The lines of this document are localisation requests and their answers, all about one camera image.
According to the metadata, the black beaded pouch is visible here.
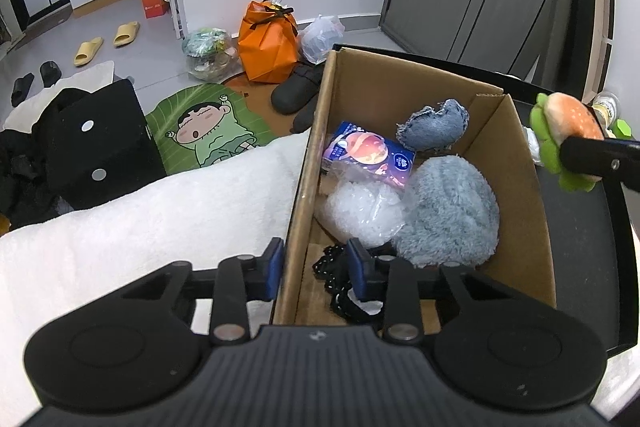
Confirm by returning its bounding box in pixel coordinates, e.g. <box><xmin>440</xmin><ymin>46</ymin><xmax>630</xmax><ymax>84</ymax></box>
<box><xmin>312</xmin><ymin>242</ymin><xmax>396</xmax><ymax>331</ymax></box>

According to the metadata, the clear plastic bag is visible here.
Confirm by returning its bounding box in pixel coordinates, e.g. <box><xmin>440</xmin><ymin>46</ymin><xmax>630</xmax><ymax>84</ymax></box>
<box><xmin>314</xmin><ymin>174</ymin><xmax>405</xmax><ymax>248</ymax></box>

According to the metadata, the hamburger plush toy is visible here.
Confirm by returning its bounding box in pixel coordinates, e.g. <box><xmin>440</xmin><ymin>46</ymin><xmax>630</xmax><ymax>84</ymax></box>
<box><xmin>529</xmin><ymin>92</ymin><xmax>604</xmax><ymax>192</ymax></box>

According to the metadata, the fluffy light blue plush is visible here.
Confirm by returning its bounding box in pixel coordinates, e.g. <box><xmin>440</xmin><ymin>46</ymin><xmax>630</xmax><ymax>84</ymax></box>
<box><xmin>392</xmin><ymin>155</ymin><xmax>500</xmax><ymax>268</ymax></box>

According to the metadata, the blue tissue pack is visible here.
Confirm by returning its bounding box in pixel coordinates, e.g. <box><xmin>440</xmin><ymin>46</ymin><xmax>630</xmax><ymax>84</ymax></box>
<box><xmin>321</xmin><ymin>121</ymin><xmax>416</xmax><ymax>188</ymax></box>

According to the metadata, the grey denim octopus toy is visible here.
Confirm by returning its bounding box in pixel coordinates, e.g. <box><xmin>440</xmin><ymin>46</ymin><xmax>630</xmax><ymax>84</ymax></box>
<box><xmin>396</xmin><ymin>98</ymin><xmax>470</xmax><ymax>153</ymax></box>

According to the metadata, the brown cardboard box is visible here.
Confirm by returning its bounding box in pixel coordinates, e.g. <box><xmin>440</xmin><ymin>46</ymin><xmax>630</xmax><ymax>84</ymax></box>
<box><xmin>273</xmin><ymin>46</ymin><xmax>556</xmax><ymax>325</ymax></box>

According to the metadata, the green hexagonal container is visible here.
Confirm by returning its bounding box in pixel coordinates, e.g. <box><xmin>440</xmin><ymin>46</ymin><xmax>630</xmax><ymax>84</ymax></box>
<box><xmin>611</xmin><ymin>118</ymin><xmax>634</xmax><ymax>140</ymax></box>

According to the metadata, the white blanket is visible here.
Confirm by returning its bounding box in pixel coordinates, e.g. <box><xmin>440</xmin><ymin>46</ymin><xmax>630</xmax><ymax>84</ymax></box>
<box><xmin>1</xmin><ymin>133</ymin><xmax>309</xmax><ymax>426</ymax></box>

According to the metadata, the white yellow canister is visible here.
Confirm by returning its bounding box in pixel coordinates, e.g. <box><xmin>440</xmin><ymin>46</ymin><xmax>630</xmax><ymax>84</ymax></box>
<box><xmin>591</xmin><ymin>91</ymin><xmax>620</xmax><ymax>129</ymax></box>

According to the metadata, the black shallow tray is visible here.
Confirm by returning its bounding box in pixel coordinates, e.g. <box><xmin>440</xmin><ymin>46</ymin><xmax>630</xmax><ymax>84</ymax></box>
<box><xmin>326</xmin><ymin>44</ymin><xmax>639</xmax><ymax>355</ymax></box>

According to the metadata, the leaning black framed board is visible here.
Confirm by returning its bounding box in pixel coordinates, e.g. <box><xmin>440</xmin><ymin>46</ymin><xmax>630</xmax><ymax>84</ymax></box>
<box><xmin>566</xmin><ymin>0</ymin><xmax>615</xmax><ymax>103</ymax></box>

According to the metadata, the green cartoon floor mat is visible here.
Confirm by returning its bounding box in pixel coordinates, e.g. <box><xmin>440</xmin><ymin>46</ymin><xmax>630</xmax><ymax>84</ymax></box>
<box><xmin>146</xmin><ymin>83</ymin><xmax>276</xmax><ymax>174</ymax></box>

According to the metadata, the black shoe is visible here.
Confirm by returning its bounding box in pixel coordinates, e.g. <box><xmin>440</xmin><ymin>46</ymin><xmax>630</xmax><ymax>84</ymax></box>
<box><xmin>271</xmin><ymin>63</ymin><xmax>324</xmax><ymax>115</ymax></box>

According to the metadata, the clear bag with green items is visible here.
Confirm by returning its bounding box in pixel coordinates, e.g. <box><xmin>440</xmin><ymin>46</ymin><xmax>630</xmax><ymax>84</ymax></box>
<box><xmin>181</xmin><ymin>27</ymin><xmax>238</xmax><ymax>82</ymax></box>

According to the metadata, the orange paper bag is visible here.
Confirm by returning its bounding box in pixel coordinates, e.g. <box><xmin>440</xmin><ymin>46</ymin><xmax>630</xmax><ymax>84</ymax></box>
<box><xmin>238</xmin><ymin>0</ymin><xmax>298</xmax><ymax>84</ymax></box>

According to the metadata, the black bag with white dots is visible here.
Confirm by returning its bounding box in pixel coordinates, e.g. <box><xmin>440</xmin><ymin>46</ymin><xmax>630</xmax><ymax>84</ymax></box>
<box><xmin>1</xmin><ymin>79</ymin><xmax>166</xmax><ymax>230</ymax></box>

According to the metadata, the white plastic bag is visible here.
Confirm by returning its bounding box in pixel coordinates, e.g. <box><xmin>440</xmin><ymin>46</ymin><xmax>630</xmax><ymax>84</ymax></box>
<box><xmin>298</xmin><ymin>15</ymin><xmax>345</xmax><ymax>65</ymax></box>

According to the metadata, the yellow slipper right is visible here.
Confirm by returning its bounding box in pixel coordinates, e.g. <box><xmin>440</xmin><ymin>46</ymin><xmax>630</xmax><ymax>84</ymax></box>
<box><xmin>113</xmin><ymin>20</ymin><xmax>140</xmax><ymax>48</ymax></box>

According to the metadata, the yellow slipper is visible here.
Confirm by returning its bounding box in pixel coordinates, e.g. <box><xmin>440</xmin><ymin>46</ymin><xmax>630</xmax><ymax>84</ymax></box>
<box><xmin>113</xmin><ymin>20</ymin><xmax>140</xmax><ymax>48</ymax></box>
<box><xmin>74</xmin><ymin>37</ymin><xmax>104</xmax><ymax>67</ymax></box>

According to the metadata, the yellow slipper left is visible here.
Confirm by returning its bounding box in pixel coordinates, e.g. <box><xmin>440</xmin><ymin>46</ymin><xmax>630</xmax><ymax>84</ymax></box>
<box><xmin>74</xmin><ymin>37</ymin><xmax>104</xmax><ymax>67</ymax></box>

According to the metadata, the black slipper pair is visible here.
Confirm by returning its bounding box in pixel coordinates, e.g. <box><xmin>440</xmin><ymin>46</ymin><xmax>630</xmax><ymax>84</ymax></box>
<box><xmin>10</xmin><ymin>59</ymin><xmax>63</xmax><ymax>108</ymax></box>

